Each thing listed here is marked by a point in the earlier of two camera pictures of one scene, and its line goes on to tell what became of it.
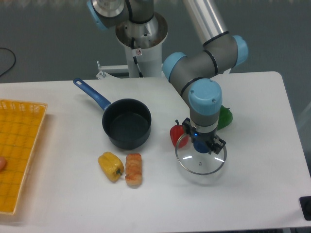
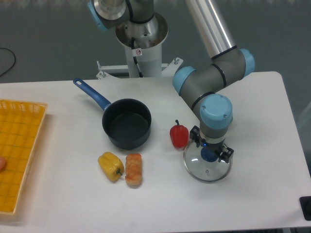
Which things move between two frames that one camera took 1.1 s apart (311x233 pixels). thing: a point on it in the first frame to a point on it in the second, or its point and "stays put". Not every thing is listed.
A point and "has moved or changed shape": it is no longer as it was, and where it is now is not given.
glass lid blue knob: [195, 158] has moved or changed shape
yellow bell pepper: [111, 166] stays put
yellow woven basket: [20, 122] stays put
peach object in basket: [3, 163] stays put
